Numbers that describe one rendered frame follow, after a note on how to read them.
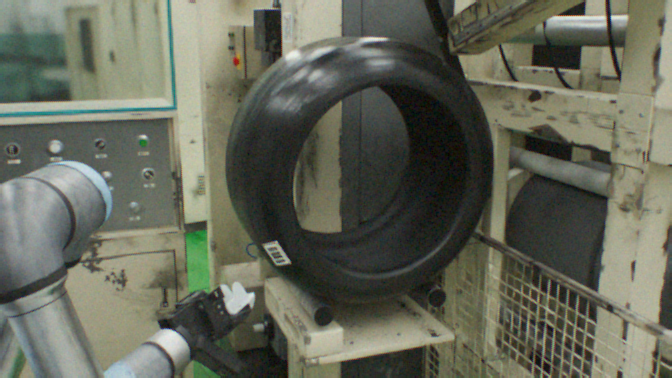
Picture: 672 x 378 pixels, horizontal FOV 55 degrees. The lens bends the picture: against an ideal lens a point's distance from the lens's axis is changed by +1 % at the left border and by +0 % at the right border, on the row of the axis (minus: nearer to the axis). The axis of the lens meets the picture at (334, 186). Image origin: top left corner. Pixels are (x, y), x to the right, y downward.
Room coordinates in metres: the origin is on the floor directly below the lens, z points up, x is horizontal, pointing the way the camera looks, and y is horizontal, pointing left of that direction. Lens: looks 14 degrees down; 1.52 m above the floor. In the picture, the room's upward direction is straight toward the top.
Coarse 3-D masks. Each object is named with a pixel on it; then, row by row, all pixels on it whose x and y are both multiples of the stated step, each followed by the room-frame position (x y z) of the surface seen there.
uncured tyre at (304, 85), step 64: (320, 64) 1.32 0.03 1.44; (384, 64) 1.34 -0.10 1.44; (448, 64) 1.43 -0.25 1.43; (256, 128) 1.29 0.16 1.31; (448, 128) 1.64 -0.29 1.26; (256, 192) 1.27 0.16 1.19; (448, 192) 1.61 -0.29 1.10; (320, 256) 1.28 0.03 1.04; (384, 256) 1.59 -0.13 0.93; (448, 256) 1.39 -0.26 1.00
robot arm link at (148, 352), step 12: (144, 348) 0.92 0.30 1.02; (156, 348) 0.93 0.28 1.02; (120, 360) 0.90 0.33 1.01; (132, 360) 0.89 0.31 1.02; (144, 360) 0.90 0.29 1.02; (156, 360) 0.91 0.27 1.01; (168, 360) 0.92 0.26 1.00; (108, 372) 0.87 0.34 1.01; (120, 372) 0.87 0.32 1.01; (132, 372) 0.87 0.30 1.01; (144, 372) 0.88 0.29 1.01; (156, 372) 0.90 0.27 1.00; (168, 372) 0.91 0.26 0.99
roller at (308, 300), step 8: (296, 288) 1.42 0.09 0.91; (296, 296) 1.42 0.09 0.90; (304, 296) 1.37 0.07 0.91; (312, 296) 1.36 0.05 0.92; (320, 296) 1.37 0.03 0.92; (304, 304) 1.36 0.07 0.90; (312, 304) 1.32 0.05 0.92; (320, 304) 1.31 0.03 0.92; (312, 312) 1.31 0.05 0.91; (320, 312) 1.29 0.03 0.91; (328, 312) 1.30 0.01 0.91; (320, 320) 1.29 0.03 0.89; (328, 320) 1.30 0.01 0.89
